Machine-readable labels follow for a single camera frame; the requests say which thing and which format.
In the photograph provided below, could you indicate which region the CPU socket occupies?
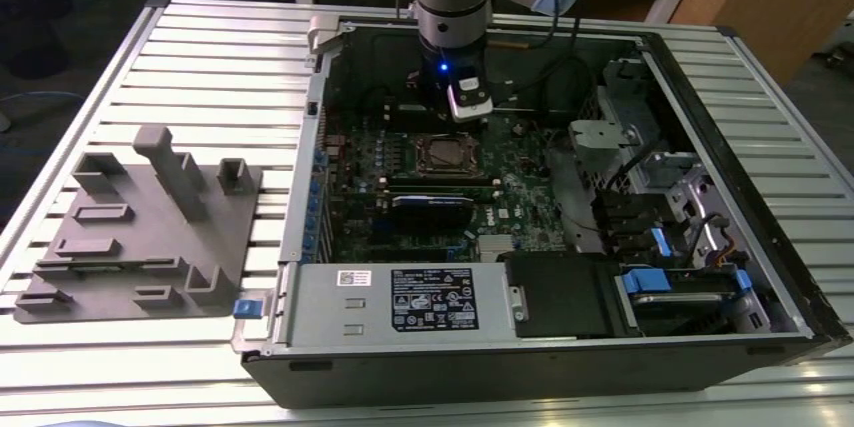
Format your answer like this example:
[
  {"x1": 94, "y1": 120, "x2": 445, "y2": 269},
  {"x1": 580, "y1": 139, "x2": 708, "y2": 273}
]
[{"x1": 409, "y1": 131, "x2": 488, "y2": 179}]

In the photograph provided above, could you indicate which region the black drive bay cover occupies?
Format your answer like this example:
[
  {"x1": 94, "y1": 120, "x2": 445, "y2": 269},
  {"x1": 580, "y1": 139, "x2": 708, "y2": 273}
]
[{"x1": 503, "y1": 251, "x2": 632, "y2": 341}]

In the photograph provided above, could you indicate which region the black round fan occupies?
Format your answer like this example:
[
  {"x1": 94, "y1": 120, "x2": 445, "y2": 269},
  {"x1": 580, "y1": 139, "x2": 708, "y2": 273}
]
[{"x1": 543, "y1": 54, "x2": 595, "y2": 116}]

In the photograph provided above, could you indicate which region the black graphics card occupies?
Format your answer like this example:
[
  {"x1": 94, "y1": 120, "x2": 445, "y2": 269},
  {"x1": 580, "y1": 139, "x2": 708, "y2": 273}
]
[{"x1": 389, "y1": 193, "x2": 476, "y2": 238}]

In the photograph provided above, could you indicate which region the green motherboard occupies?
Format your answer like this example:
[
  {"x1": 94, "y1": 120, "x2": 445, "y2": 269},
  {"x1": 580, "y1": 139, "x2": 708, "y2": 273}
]
[{"x1": 319, "y1": 96, "x2": 588, "y2": 266}]

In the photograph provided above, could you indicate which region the silver heatsink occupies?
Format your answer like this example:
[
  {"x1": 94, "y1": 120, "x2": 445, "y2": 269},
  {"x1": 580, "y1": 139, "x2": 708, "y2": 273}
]
[{"x1": 476, "y1": 234, "x2": 516, "y2": 254}]

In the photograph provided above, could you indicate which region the silver drive cage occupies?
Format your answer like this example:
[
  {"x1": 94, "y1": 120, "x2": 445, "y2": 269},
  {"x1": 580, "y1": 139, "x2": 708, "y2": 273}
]
[{"x1": 585, "y1": 56, "x2": 719, "y2": 198}]

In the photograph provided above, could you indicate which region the silver power supply unit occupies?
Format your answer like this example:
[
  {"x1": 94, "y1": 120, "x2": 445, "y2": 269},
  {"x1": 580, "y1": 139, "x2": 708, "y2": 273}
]
[{"x1": 265, "y1": 262, "x2": 525, "y2": 348}]

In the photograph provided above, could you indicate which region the hard disk with blue carrier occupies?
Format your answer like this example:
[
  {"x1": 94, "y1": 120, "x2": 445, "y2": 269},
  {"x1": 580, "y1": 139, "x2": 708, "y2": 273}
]
[{"x1": 616, "y1": 266, "x2": 759, "y2": 337}]

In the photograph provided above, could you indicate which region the grey parts rack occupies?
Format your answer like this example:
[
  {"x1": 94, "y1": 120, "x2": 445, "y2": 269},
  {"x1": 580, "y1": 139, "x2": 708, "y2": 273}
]
[{"x1": 10, "y1": 125, "x2": 265, "y2": 326}]

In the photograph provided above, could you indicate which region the black PC case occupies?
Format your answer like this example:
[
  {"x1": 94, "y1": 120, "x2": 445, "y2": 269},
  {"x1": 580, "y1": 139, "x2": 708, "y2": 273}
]
[{"x1": 229, "y1": 14, "x2": 854, "y2": 411}]

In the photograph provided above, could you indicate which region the black chair base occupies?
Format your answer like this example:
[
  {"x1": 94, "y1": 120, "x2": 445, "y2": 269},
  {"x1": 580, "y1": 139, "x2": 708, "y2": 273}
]
[{"x1": 810, "y1": 14, "x2": 854, "y2": 71}]

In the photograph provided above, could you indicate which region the dark office chair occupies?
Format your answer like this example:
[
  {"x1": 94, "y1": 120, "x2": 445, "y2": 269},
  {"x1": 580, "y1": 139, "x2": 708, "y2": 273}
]
[{"x1": 0, "y1": 0, "x2": 74, "y2": 81}]

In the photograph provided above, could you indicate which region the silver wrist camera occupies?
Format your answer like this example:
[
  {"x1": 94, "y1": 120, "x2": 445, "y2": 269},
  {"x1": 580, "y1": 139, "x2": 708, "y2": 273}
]
[{"x1": 444, "y1": 75, "x2": 496, "y2": 124}]

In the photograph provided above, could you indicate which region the grey metal bracket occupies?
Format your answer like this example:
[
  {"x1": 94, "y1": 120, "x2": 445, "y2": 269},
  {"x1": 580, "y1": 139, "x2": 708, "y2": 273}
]
[{"x1": 567, "y1": 119, "x2": 635, "y2": 164}]

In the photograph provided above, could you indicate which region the grey flat cable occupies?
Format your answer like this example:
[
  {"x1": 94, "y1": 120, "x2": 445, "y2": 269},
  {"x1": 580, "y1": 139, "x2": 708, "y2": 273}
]
[{"x1": 543, "y1": 144, "x2": 605, "y2": 253}]

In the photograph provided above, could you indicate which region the black case cable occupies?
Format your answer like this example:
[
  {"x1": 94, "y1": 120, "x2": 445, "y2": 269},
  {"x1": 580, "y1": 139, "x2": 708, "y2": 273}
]
[{"x1": 599, "y1": 119, "x2": 668, "y2": 198}]

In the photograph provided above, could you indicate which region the coloured wire bundle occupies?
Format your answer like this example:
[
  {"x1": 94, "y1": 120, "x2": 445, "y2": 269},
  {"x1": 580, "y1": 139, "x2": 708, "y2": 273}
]
[{"x1": 686, "y1": 211, "x2": 746, "y2": 268}]

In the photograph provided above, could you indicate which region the blue floor cable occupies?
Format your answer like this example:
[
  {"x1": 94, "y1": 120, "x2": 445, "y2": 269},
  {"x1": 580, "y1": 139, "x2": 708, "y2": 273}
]
[{"x1": 0, "y1": 89, "x2": 85, "y2": 104}]

